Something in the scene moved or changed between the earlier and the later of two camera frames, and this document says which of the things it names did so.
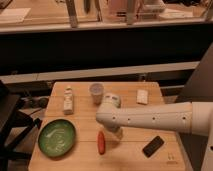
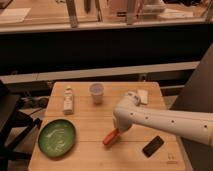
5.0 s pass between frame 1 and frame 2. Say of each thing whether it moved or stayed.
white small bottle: stayed
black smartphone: stayed
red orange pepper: moved
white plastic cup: stayed
